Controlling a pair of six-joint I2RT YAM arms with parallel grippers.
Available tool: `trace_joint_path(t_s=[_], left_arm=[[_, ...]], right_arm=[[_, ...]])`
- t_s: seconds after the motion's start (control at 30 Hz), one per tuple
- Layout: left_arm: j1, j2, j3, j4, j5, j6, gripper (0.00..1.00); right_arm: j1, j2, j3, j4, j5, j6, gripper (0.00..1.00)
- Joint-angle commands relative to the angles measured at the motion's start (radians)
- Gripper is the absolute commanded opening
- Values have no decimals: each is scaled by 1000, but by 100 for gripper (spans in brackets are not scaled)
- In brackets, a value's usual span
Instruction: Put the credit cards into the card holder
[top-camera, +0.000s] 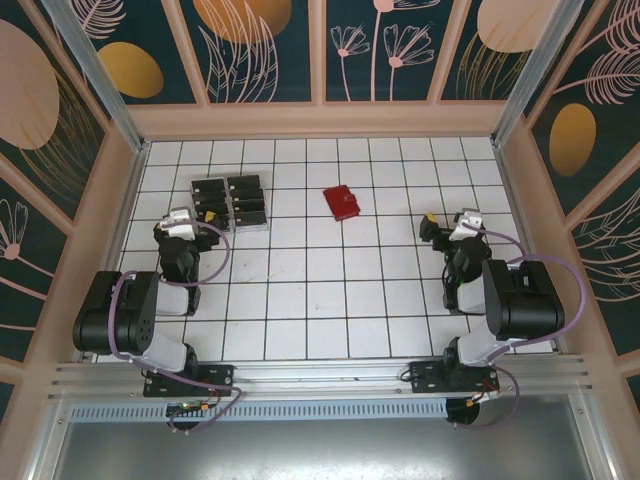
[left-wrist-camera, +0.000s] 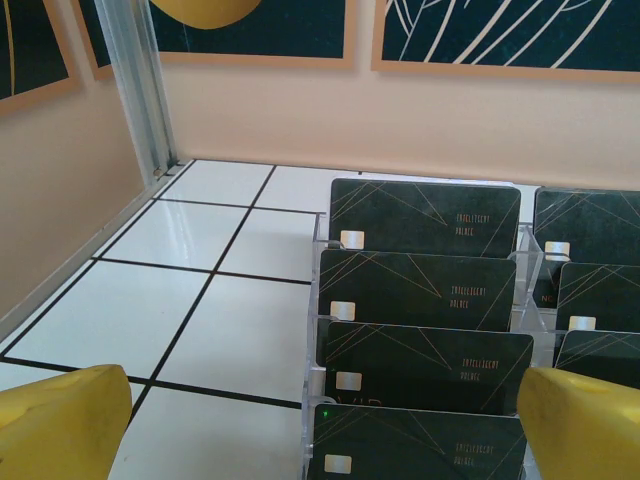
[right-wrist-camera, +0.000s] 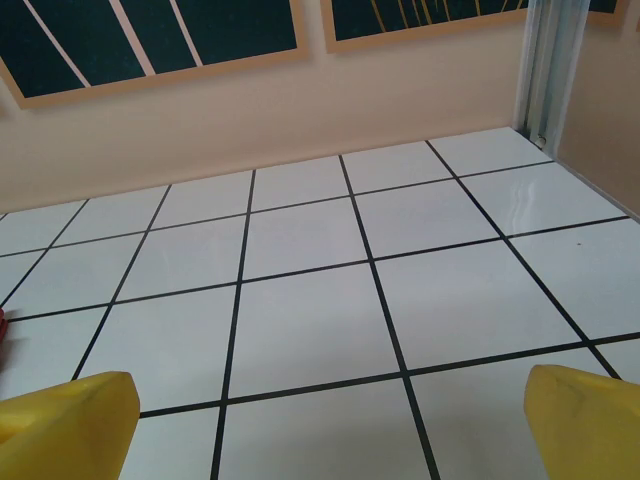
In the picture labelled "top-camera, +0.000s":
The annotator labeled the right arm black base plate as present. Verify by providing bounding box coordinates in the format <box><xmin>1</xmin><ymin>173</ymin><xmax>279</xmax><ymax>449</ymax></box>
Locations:
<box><xmin>408</xmin><ymin>360</ymin><xmax>501</xmax><ymax>396</ymax></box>

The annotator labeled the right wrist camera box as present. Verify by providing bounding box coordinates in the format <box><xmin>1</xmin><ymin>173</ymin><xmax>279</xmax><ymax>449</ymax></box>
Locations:
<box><xmin>449</xmin><ymin>208</ymin><xmax>485</xmax><ymax>242</ymax></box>

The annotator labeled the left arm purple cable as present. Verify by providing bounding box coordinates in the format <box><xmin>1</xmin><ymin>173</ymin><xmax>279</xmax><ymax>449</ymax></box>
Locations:
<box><xmin>107</xmin><ymin>219</ymin><xmax>246</xmax><ymax>436</ymax></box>

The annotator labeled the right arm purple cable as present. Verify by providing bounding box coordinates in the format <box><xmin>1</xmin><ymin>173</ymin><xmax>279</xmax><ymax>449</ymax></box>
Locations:
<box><xmin>452</xmin><ymin>222</ymin><xmax>587</xmax><ymax>431</ymax></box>

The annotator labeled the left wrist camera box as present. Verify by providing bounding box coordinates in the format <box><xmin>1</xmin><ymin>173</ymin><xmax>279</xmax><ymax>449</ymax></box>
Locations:
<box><xmin>159</xmin><ymin>208</ymin><xmax>197</xmax><ymax>240</ymax></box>

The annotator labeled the small green circuit board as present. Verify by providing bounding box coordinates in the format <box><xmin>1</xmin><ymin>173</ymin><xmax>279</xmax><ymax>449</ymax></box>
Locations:
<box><xmin>167</xmin><ymin>399</ymin><xmax>215</xmax><ymax>417</ymax></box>

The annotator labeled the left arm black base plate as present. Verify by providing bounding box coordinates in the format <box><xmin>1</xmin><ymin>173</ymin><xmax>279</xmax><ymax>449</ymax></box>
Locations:
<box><xmin>143</xmin><ymin>364</ymin><xmax>236</xmax><ymax>399</ymax></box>

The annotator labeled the grey metal sheet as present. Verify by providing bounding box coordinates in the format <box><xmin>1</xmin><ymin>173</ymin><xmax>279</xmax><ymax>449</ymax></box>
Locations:
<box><xmin>29</xmin><ymin>417</ymin><xmax>619</xmax><ymax>480</ymax></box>

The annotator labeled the clear acrylic card rack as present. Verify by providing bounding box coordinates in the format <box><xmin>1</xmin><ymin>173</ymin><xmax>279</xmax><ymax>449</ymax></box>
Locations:
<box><xmin>189</xmin><ymin>173</ymin><xmax>270</xmax><ymax>234</ymax></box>

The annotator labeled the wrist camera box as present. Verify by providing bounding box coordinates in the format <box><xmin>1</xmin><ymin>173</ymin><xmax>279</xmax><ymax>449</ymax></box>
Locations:
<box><xmin>159</xmin><ymin>208</ymin><xmax>197</xmax><ymax>240</ymax></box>
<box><xmin>449</xmin><ymin>208</ymin><xmax>485</xmax><ymax>242</ymax></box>

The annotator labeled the grey slotted cable duct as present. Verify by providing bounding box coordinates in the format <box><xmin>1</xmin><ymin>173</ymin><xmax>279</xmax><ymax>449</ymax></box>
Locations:
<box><xmin>69</xmin><ymin>399</ymin><xmax>449</xmax><ymax>421</ymax></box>

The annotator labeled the aluminium corner post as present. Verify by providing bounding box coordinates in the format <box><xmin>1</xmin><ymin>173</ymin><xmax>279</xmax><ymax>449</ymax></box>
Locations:
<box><xmin>489</xmin><ymin>0</ymin><xmax>599</xmax><ymax>149</ymax></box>
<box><xmin>40</xmin><ymin>0</ymin><xmax>152</xmax><ymax>154</ymax></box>

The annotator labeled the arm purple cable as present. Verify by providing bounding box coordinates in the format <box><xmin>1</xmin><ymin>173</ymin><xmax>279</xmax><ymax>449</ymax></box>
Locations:
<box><xmin>452</xmin><ymin>222</ymin><xmax>587</xmax><ymax>431</ymax></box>
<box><xmin>107</xmin><ymin>219</ymin><xmax>246</xmax><ymax>436</ymax></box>

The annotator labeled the aluminium frame rail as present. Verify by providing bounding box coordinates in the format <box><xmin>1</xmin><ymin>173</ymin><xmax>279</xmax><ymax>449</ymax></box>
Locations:
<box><xmin>47</xmin><ymin>353</ymin><xmax>596</xmax><ymax>401</ymax></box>

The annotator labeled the red card holder wallet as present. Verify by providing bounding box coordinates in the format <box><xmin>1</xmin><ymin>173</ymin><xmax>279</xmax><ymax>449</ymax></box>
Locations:
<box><xmin>322</xmin><ymin>184</ymin><xmax>362</xmax><ymax>222</ymax></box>

